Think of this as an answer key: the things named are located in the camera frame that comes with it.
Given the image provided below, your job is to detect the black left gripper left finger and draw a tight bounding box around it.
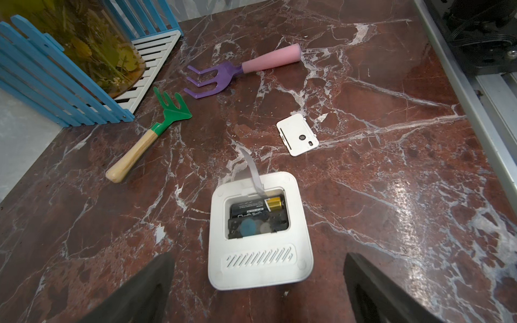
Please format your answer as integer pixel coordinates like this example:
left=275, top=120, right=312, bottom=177
left=79, top=252, right=175, bottom=322

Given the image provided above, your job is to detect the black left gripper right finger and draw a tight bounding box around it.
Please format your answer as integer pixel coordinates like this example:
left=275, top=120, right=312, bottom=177
left=343, top=253, right=441, bottom=322

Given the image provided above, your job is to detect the potted plant glass jar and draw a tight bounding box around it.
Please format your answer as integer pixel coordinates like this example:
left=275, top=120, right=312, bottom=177
left=1, top=0, right=146, bottom=98

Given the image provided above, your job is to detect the purple fork pink handle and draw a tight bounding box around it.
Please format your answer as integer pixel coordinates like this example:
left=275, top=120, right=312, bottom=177
left=184, top=44, right=302, bottom=99

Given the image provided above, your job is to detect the grey pull ribbon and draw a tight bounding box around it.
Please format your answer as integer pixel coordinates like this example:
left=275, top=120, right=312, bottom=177
left=239, top=148, right=267, bottom=199

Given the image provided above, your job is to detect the green rake wooden handle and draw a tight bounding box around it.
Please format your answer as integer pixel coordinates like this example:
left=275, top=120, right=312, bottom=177
left=105, top=87, right=193, bottom=183

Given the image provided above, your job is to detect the black gold AA battery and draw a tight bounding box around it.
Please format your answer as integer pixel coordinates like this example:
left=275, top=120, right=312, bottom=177
left=230, top=196, right=284, bottom=219

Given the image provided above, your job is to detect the white battery cover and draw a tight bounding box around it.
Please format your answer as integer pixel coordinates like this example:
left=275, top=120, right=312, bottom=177
left=276, top=114, right=319, bottom=157

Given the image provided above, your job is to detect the blue white slatted crate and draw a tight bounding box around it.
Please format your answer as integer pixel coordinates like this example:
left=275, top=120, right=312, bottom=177
left=1, top=1, right=182, bottom=127

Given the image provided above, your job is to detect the aluminium front rail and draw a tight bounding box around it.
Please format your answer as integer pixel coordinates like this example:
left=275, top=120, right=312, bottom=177
left=413, top=1, right=516, bottom=210

